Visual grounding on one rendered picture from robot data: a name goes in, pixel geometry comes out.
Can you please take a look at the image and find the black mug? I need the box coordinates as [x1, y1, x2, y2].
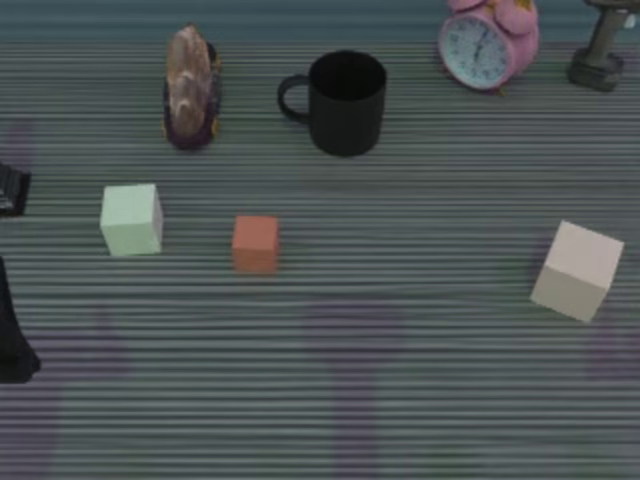
[277, 49, 388, 158]

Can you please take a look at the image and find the orange cube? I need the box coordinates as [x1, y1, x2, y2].
[231, 215, 280, 275]

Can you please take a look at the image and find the pink alarm clock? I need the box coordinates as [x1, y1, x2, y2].
[437, 0, 541, 95]

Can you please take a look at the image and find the light green cube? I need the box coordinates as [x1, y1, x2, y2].
[99, 182, 165, 258]

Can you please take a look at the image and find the beige cube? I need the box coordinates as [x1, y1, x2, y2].
[529, 219, 626, 324]

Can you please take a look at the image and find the brown seashell on stand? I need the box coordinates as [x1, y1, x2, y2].
[160, 23, 223, 151]

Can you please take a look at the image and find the grey dumbbell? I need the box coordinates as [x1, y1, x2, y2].
[566, 0, 640, 93]

